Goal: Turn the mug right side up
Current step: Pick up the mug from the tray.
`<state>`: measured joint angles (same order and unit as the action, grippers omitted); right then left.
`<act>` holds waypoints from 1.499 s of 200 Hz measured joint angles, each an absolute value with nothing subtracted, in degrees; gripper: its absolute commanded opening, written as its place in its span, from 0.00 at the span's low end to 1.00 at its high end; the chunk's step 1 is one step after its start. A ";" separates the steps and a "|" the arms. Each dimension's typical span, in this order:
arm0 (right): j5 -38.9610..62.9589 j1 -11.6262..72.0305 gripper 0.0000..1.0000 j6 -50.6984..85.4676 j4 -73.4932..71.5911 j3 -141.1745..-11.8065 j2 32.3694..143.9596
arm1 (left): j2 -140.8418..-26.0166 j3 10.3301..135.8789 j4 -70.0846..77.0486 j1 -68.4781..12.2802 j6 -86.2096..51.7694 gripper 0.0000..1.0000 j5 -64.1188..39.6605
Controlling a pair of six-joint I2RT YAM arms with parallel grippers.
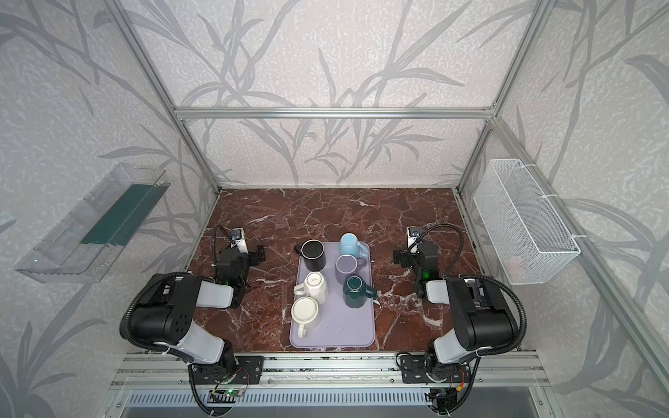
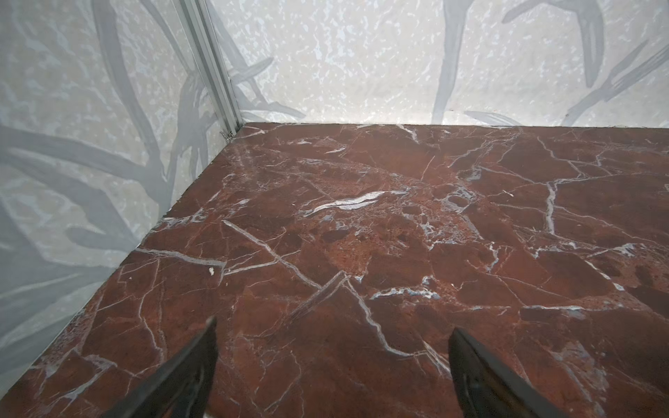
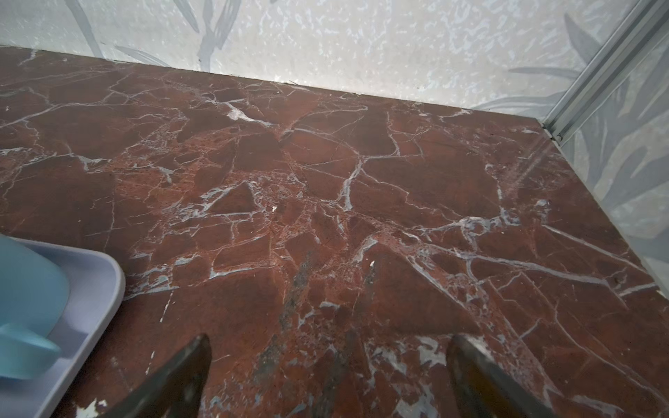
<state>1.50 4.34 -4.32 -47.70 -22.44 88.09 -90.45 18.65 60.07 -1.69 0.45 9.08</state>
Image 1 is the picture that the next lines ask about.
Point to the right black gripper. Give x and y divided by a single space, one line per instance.
405 256

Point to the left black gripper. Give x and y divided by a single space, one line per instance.
260 255

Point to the light blue mug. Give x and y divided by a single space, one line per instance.
349 244

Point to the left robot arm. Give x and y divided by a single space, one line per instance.
161 316

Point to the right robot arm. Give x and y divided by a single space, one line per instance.
488 317

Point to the lavender mug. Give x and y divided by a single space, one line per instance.
348 265

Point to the black enamel mug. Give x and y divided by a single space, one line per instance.
312 253

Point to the dark green mug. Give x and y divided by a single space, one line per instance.
356 292

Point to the white faceted mug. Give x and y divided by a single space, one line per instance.
314 286

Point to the cream round mug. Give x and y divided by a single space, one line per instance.
306 314

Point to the lavender plastic tray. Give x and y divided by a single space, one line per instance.
339 326

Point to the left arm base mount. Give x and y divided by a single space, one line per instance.
244 370

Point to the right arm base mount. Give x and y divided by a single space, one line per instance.
425 368

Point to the white wire mesh basket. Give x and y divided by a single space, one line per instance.
530 239

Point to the aluminium cage frame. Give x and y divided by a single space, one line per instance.
652 350

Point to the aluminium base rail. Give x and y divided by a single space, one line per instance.
329 370

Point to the clear acrylic wall shelf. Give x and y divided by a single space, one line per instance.
85 244

